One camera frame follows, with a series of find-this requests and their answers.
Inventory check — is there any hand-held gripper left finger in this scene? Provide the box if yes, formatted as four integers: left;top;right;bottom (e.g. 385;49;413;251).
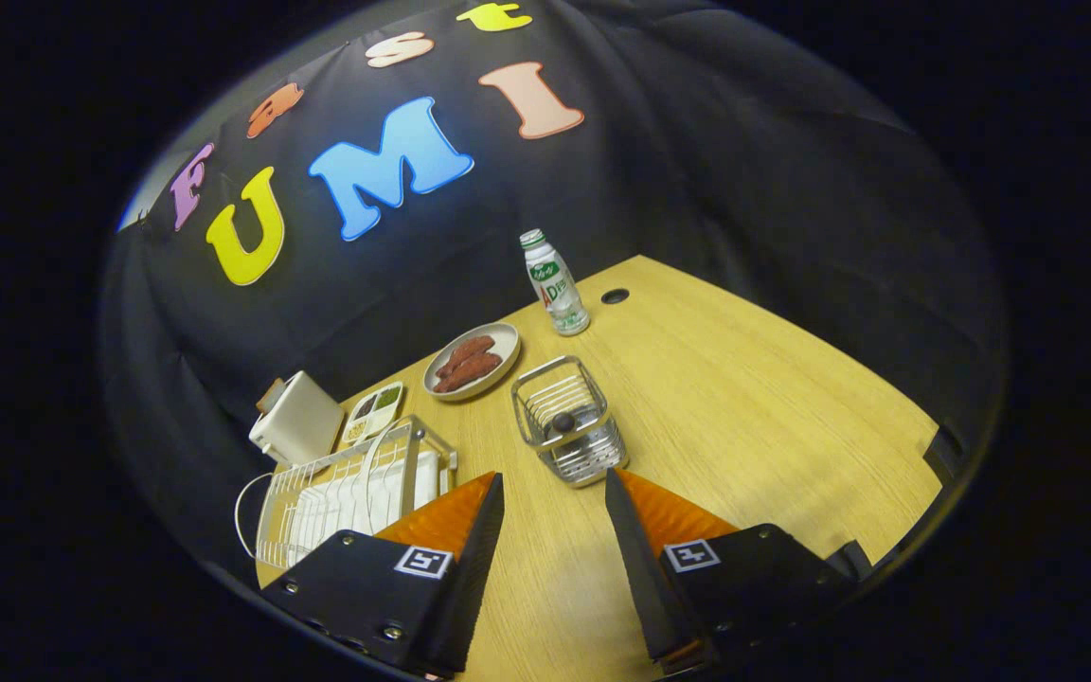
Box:
259;472;506;680

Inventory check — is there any metal wire basket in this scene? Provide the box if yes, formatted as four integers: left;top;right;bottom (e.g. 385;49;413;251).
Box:
510;355;629;489

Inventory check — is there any white divided bean tray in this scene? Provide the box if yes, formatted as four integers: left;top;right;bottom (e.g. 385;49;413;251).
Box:
339;381;405;448

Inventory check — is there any white toaster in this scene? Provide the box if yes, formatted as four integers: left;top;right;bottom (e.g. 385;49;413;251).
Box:
248;370;346;468

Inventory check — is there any white wire dish rack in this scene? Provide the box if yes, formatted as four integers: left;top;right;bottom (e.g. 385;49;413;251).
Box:
234;414;459;570

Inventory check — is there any spoon with dark wooden handle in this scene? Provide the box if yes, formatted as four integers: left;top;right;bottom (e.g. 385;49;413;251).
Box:
550;410;594;456

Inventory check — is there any brown meat piece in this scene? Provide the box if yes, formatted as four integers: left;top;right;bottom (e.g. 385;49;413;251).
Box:
432;352;504;395
435;334;497;380

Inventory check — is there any beige round plate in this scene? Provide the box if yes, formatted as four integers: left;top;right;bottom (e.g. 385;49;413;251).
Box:
422;322;522;403

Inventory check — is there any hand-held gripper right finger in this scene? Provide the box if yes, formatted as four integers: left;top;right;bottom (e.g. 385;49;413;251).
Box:
604;467;873;678

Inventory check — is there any white drink bottle green cap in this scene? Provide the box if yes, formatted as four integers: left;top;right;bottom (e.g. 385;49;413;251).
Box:
519;228;591;337

